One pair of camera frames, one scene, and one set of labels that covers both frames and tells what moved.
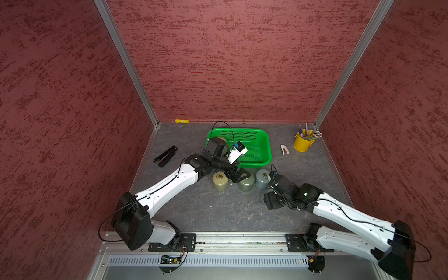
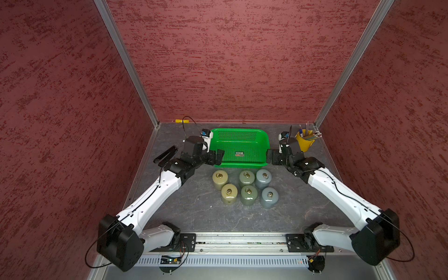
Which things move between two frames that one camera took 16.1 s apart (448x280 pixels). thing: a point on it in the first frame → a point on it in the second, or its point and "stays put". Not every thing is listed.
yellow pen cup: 301,144 stays put
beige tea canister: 220,181 stays put
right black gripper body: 284,200 → 288,162
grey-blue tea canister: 262,179 stays put
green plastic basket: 256,141 stays put
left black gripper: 236,178 → 219,157
